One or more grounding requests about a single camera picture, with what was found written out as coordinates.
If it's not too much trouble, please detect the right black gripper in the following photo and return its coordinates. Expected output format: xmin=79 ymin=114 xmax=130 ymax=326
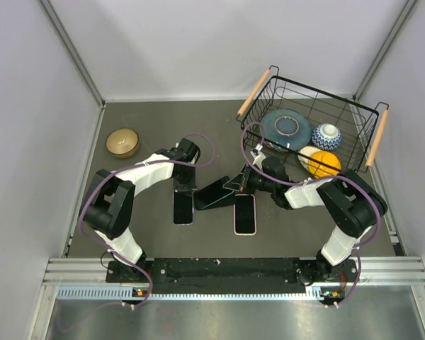
xmin=225 ymin=163 xmax=276 ymax=196

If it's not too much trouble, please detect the teal-edged black phone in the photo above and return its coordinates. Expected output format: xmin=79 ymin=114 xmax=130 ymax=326
xmin=193 ymin=176 xmax=235 ymax=210

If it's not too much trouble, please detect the beige phone case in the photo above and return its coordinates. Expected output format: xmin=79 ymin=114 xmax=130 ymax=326
xmin=232 ymin=193 xmax=257 ymax=236

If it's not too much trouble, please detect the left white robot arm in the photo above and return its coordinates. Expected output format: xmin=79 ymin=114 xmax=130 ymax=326
xmin=77 ymin=138 xmax=200 ymax=281

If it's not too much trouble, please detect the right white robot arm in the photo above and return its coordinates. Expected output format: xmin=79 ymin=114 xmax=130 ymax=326
xmin=224 ymin=157 xmax=388 ymax=285

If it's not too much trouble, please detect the cream bowl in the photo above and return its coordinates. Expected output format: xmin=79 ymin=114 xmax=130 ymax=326
xmin=297 ymin=145 xmax=319 ymax=169

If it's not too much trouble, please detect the tan ceramic bowl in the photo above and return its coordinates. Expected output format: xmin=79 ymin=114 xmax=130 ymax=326
xmin=106 ymin=127 xmax=140 ymax=158

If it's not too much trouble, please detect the blue-grey ceramic plate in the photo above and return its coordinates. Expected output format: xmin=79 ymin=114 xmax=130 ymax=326
xmin=260 ymin=109 xmax=312 ymax=152

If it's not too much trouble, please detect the yellow bowl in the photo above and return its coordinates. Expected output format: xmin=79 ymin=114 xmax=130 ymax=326
xmin=307 ymin=150 xmax=342 ymax=178

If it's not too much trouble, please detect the blue white patterned bowl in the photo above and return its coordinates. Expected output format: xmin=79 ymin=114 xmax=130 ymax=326
xmin=311 ymin=123 xmax=342 ymax=151

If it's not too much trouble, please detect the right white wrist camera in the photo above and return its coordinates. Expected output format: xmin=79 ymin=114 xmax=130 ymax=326
xmin=251 ymin=144 xmax=266 ymax=170

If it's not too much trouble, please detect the black wire basket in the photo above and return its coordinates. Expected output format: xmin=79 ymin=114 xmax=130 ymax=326
xmin=237 ymin=66 xmax=388 ymax=176

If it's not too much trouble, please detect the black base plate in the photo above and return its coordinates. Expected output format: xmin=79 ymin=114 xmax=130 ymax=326
xmin=106 ymin=257 xmax=358 ymax=295

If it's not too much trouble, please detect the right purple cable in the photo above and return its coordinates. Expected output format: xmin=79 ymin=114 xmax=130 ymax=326
xmin=240 ymin=122 xmax=383 ymax=309

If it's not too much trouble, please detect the aluminium rail with cable duct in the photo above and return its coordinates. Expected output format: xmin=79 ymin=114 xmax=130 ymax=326
xmin=42 ymin=256 xmax=425 ymax=301

